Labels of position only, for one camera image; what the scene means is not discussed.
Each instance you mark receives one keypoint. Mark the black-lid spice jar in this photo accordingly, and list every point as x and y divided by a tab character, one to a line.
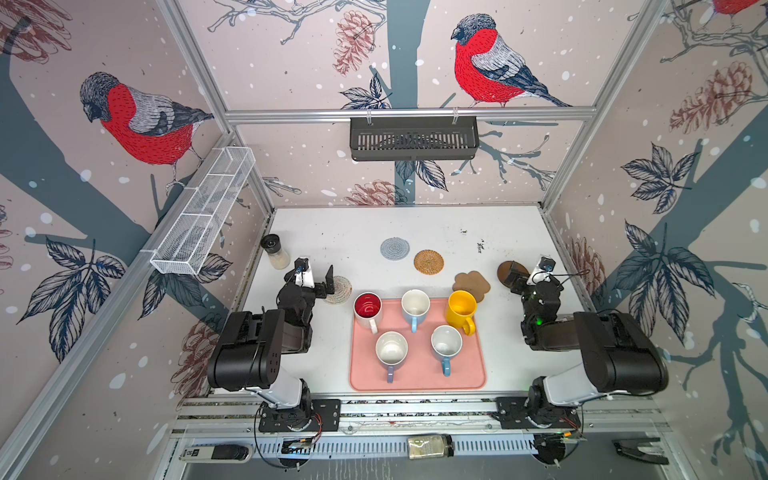
279	258

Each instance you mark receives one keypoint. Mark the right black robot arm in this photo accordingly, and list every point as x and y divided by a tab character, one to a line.
617	357

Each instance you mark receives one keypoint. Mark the white mug blue handle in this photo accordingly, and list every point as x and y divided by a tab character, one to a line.
446	343

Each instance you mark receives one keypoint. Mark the brown flower-shaped coaster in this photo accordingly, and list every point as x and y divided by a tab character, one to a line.
472	282

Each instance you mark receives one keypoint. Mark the black hanging basket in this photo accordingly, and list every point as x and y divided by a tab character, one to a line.
413	138

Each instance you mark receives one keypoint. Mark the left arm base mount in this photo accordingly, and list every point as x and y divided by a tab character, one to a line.
320	415

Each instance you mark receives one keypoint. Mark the black clamp tool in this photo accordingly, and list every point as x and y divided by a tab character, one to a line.
643	449

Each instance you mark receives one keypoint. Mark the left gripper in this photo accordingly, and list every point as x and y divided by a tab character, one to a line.
319	289

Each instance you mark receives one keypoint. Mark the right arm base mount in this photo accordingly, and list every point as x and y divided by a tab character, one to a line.
514	412

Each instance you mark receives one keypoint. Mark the multicolour woven round coaster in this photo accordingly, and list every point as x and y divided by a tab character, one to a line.
342	291

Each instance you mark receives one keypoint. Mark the white wire mesh basket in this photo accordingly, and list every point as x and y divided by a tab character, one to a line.
189	241

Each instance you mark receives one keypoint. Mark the white mug purple handle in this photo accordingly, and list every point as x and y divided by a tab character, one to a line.
391	350

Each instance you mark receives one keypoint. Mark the pink tray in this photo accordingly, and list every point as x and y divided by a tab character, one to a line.
421	370

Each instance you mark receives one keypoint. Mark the grey woven round coaster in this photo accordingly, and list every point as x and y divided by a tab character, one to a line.
394	248

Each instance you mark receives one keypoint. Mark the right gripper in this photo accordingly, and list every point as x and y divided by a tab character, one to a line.
520	282

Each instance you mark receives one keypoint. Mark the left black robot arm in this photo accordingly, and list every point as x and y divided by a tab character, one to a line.
250	348

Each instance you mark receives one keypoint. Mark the red interior white mug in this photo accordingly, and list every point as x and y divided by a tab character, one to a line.
368	311

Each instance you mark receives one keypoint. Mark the jar below table edge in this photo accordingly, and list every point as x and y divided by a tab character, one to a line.
430	446

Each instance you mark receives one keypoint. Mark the dark brown round coaster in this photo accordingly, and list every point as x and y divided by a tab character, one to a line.
509	272

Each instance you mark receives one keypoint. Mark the yellow mug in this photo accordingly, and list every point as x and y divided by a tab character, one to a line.
460	310

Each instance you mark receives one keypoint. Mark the white mug light-blue handle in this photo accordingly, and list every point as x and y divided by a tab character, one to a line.
415	305

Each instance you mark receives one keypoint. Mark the black device on rail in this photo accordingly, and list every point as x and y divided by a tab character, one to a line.
220	453

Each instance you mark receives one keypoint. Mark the tan cork round coaster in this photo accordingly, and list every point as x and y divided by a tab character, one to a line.
429	262

